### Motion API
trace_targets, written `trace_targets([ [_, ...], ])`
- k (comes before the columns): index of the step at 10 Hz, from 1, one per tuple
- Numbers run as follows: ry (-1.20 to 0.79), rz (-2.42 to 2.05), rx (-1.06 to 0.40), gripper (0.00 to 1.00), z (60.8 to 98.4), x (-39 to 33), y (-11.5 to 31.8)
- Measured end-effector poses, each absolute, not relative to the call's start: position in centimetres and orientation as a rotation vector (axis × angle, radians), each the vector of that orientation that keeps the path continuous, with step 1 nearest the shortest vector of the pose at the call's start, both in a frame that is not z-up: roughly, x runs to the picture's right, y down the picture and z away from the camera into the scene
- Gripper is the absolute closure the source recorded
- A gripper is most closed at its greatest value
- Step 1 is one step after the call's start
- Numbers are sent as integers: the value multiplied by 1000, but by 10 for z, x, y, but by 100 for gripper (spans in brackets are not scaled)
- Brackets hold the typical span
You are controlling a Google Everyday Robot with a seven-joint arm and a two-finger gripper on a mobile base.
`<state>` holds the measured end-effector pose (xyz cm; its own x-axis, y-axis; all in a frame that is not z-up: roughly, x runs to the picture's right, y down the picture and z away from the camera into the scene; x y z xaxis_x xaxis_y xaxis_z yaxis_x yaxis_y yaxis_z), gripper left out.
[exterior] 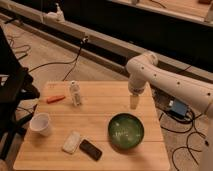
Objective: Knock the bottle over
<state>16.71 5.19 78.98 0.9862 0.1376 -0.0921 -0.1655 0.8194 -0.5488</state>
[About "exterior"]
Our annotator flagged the blue electronics box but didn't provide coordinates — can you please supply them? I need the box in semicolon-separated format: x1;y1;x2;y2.
169;99;188;118

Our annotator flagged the green bowl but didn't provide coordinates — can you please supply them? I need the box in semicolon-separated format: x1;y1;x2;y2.
108;113;144;150

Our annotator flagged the black cable bundle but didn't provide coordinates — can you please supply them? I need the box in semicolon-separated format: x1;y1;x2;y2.
157;106;209;166

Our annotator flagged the clear plastic bottle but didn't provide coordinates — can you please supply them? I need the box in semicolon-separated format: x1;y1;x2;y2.
70;81;82;106

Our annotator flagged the black office chair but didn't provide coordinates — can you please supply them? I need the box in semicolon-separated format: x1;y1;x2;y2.
0;27;40;160

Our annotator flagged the white paper cup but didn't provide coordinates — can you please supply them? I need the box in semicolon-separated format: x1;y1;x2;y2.
29;113;52;136

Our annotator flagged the black floor cable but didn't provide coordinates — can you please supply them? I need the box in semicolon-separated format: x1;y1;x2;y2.
27;36;90;82

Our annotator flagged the black smartphone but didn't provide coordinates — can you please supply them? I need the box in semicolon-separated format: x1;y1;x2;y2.
79;139;102;161

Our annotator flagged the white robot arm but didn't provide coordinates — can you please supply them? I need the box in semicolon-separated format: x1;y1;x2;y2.
126;51;213;171

